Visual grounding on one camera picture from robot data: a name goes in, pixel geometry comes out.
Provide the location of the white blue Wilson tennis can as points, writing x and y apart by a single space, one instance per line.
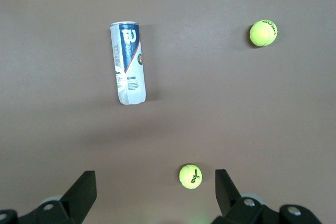
128 61

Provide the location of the yellow-green tennis ball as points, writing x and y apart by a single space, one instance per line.
190 176
262 33

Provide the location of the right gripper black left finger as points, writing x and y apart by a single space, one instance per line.
78 197

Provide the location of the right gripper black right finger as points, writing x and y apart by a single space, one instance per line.
228 197

